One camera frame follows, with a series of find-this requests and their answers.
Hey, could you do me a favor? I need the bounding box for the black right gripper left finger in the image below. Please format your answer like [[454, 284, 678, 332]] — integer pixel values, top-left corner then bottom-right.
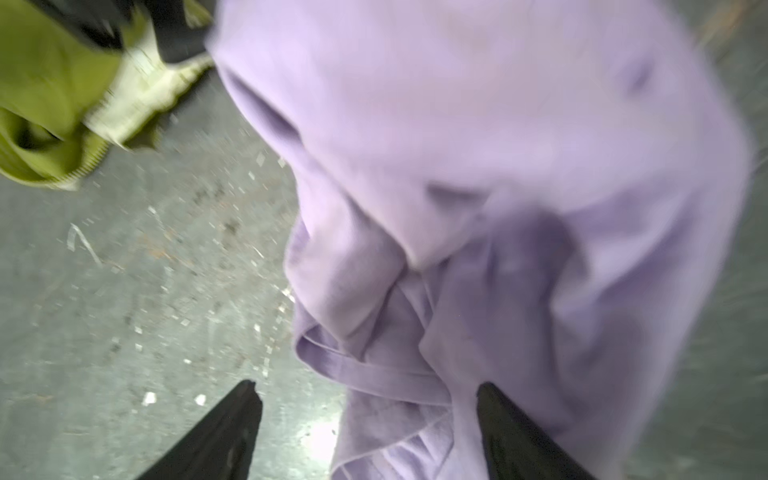
[[138, 380, 263, 480]]

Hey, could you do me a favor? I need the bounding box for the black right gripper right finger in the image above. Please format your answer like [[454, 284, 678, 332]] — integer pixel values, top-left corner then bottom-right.
[[477, 382, 594, 480]]

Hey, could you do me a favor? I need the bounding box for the lilac purple sweatshirt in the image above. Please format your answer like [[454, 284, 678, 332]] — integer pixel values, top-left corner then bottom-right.
[[209, 1, 754, 479]]

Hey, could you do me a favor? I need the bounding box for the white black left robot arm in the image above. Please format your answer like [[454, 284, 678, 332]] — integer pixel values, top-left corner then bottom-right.
[[32, 0, 209, 65]]

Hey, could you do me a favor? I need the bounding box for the green patterned zip cloth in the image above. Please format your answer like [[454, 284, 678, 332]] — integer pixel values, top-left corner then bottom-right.
[[1, 1, 212, 190]]

